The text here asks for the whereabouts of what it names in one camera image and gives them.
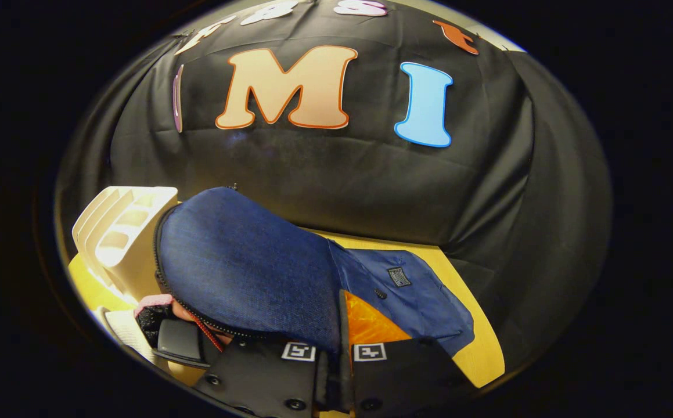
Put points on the pink book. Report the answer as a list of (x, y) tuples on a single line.
[(153, 299)]

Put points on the black backdrop cloth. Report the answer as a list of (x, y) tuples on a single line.
[(342, 180)]

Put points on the white bookshelf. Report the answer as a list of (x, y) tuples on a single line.
[(133, 249)]

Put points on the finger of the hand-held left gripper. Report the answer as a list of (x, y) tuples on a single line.
[(155, 325)]

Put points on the blue schoolbag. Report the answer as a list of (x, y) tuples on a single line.
[(255, 267)]

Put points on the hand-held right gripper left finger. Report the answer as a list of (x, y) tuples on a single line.
[(255, 377)]

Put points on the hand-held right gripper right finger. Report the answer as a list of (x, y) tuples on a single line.
[(406, 377)]

